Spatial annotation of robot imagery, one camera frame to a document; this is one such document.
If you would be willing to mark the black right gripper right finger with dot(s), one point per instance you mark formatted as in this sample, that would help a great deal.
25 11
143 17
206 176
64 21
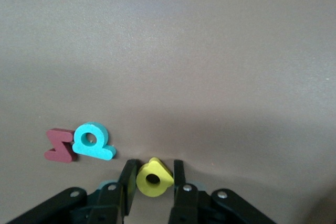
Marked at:
179 182

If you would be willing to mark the brown table cover sheet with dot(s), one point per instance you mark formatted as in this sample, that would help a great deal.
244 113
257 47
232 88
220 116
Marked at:
183 51

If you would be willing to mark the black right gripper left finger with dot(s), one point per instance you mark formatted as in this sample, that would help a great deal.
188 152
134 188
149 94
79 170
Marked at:
130 182

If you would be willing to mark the dark red foam letter z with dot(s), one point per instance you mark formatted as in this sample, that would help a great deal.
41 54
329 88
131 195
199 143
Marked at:
60 155

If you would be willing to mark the yellow foam letter a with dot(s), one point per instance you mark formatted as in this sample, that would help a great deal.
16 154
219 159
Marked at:
162 174

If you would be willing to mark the teal foam letter p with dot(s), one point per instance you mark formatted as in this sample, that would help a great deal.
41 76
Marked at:
94 153

